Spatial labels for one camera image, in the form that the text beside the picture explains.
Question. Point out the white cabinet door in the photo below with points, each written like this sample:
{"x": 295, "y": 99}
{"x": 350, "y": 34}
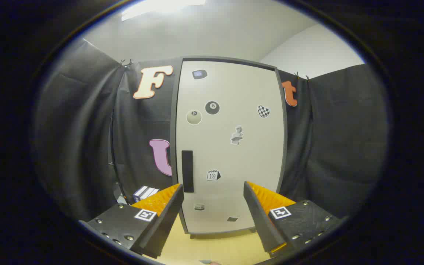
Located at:
{"x": 256, "y": 165}

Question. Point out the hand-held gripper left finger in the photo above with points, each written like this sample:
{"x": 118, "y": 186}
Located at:
{"x": 164, "y": 224}

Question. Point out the blue spine book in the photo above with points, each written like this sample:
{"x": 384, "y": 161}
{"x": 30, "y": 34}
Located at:
{"x": 138, "y": 195}

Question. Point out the grey cabinet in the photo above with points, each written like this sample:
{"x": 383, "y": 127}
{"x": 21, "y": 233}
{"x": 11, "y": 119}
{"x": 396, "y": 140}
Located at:
{"x": 173, "y": 129}

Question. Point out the black backdrop cloth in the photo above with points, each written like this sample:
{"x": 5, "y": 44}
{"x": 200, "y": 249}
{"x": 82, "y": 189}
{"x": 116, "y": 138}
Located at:
{"x": 344, "y": 147}

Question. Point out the dark spine book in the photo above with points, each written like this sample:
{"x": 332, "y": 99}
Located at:
{"x": 146, "y": 193}

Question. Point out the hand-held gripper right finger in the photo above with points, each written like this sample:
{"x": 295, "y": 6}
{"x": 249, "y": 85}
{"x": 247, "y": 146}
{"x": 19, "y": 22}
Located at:
{"x": 261, "y": 221}

